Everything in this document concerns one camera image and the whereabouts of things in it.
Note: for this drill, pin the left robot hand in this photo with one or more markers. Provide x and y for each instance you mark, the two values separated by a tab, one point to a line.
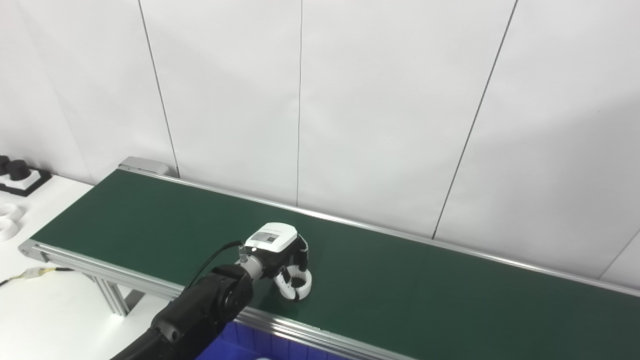
275	242

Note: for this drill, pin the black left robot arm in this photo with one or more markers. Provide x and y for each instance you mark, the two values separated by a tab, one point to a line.
210	305

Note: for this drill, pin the blue bin with white rings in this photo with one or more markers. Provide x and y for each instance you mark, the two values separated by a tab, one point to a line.
235	344

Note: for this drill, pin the green conveyor belt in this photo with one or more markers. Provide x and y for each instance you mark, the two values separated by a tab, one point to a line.
425	300
145	165

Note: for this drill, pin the black cylindrical coupling part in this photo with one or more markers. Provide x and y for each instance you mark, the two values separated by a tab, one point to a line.
3	164
19	169

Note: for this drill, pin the white block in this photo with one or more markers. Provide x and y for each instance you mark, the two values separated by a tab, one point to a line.
27	181

